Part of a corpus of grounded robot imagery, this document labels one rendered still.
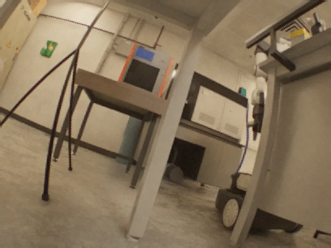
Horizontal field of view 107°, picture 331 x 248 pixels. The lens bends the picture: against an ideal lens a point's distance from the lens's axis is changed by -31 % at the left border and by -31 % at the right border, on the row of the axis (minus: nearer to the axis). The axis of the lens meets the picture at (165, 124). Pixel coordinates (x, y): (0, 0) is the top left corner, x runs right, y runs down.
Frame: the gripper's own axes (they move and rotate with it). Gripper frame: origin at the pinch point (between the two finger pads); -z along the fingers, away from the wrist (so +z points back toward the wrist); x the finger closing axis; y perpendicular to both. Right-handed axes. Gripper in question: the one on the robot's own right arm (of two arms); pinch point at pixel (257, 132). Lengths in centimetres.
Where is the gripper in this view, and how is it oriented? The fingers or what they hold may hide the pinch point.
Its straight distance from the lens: 110.7
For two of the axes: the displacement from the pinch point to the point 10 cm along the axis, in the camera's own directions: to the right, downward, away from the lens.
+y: 9.3, 2.2, -2.9
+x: -1.6, -4.7, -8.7
